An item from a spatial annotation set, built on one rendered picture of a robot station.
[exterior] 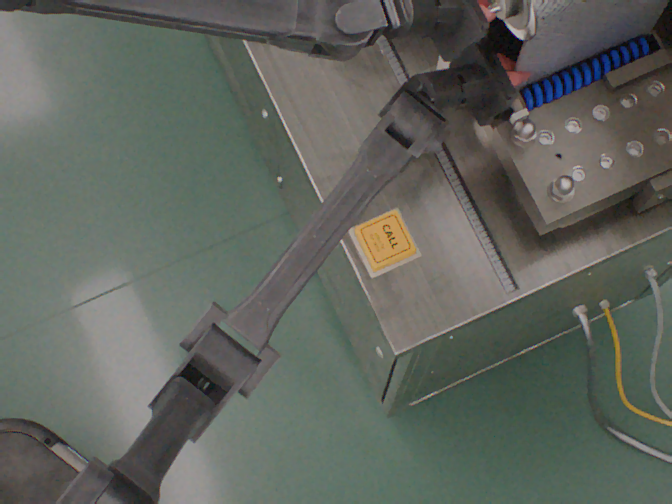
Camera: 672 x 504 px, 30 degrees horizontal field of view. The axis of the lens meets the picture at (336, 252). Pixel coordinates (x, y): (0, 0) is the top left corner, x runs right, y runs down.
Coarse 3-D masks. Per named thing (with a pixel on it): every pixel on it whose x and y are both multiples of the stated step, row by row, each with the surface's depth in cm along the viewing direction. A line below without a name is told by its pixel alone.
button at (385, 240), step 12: (384, 216) 185; (396, 216) 185; (360, 228) 185; (372, 228) 185; (384, 228) 185; (396, 228) 185; (360, 240) 184; (372, 240) 184; (384, 240) 184; (396, 240) 184; (408, 240) 184; (372, 252) 184; (384, 252) 184; (396, 252) 184; (408, 252) 184; (372, 264) 183; (384, 264) 184
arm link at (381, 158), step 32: (384, 128) 157; (416, 128) 158; (384, 160) 157; (352, 192) 156; (320, 224) 155; (352, 224) 156; (288, 256) 155; (320, 256) 155; (256, 288) 154; (288, 288) 154; (224, 320) 153; (256, 320) 153; (256, 384) 154
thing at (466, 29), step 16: (448, 0) 148; (464, 0) 150; (448, 16) 147; (464, 16) 150; (432, 32) 147; (448, 32) 150; (464, 32) 150; (480, 32) 149; (448, 48) 152; (464, 48) 151
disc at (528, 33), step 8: (528, 0) 154; (528, 8) 155; (536, 8) 154; (528, 16) 156; (536, 16) 154; (528, 24) 157; (536, 24) 155; (520, 32) 162; (528, 32) 159; (528, 40) 160
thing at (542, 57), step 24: (648, 0) 169; (576, 24) 165; (600, 24) 169; (624, 24) 174; (648, 24) 179; (528, 48) 165; (552, 48) 169; (576, 48) 174; (600, 48) 179; (552, 72) 180
